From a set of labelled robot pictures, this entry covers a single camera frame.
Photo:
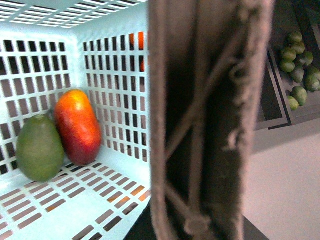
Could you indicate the red orange mango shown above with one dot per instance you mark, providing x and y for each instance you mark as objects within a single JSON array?
[{"x": 78, "y": 127}]

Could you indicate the green avocado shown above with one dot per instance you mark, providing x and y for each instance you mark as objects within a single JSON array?
[{"x": 39, "y": 150}]

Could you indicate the light blue plastic basket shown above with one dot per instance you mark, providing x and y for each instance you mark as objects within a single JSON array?
[{"x": 48, "y": 47}]

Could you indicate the orange tangerine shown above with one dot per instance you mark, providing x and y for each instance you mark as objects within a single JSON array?
[{"x": 139, "y": 38}]

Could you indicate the black display stand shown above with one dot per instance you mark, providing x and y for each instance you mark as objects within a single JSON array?
[{"x": 277, "y": 124}]

